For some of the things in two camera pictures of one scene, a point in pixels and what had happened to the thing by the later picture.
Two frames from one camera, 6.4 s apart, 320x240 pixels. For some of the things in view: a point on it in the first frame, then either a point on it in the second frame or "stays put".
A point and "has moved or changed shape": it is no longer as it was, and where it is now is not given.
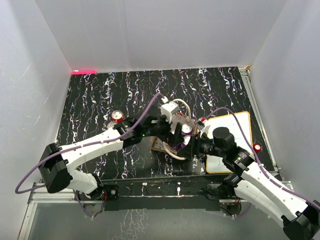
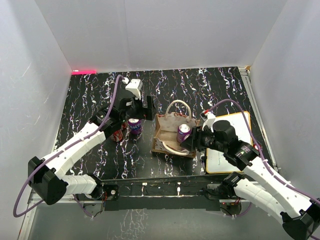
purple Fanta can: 178,147 has moved or changed shape
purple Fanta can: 186,129 stays put
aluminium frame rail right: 246,77 stays put
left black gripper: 176,137 → 148,112
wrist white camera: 200,123 → 209,120
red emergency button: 257,147 stays put
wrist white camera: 168,109 → 134,87
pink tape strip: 85,72 stays put
